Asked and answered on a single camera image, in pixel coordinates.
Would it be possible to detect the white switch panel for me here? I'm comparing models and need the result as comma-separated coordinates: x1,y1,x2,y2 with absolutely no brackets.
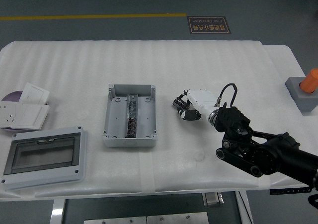
9,104,50,131
19,82,50,105

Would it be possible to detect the orange cylinder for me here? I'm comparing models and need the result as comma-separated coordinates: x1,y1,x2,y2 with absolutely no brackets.
299,69,318,94

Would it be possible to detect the black floor sign orange text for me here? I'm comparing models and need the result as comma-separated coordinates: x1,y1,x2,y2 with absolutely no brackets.
186,15,232,35

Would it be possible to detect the grey block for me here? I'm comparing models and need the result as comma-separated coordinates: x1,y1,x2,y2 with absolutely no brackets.
285,76,318,115

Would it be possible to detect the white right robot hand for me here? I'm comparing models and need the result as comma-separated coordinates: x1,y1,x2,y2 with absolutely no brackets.
173,88,221,122

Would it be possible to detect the black table control panel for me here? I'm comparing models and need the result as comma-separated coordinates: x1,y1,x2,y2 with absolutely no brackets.
269,187,313,196

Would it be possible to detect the metal bracket under table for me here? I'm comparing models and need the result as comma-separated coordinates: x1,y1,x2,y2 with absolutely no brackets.
201,192,225,208

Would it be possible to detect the grey cover with clear window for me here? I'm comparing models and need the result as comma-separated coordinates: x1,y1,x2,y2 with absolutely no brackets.
0,126,88,191

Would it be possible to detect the white wall socket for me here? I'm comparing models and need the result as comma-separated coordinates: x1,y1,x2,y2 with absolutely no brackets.
0,103,20,129

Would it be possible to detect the white table leg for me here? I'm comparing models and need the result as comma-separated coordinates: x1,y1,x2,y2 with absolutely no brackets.
235,191,254,224
49,199,67,224

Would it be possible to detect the open grey junction box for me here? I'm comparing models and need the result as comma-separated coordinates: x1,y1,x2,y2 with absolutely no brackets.
101,83,159,148

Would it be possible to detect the white foam mat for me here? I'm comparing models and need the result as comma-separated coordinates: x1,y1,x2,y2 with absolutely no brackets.
0,39,311,199

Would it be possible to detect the metal mounting rail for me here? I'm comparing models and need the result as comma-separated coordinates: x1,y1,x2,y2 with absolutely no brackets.
125,94,139,122

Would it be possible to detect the grey metal base plate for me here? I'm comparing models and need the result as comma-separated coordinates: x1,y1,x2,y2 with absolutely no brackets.
146,212,210,224
83,216,147,224

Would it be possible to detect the purple disc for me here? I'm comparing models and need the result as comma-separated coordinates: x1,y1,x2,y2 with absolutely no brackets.
0,90,24,103

